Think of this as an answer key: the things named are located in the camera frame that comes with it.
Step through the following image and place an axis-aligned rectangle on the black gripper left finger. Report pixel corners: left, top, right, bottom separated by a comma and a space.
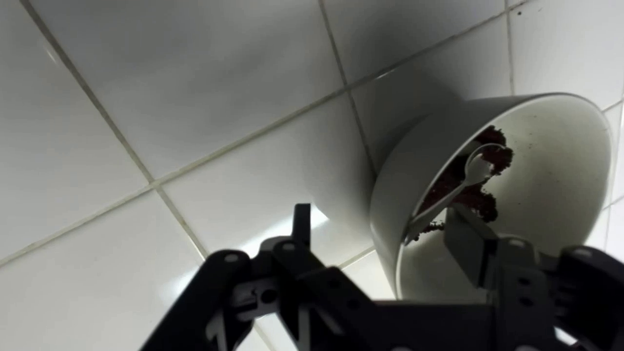
139, 203, 377, 351

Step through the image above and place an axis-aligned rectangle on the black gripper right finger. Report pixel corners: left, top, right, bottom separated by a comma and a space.
443, 207, 624, 351

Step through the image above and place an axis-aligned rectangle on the grey bowl with food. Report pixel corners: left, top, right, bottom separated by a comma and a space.
369, 92, 615, 305

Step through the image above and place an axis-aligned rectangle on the brown food in bowl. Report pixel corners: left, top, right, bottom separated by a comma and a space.
455, 125, 515, 223

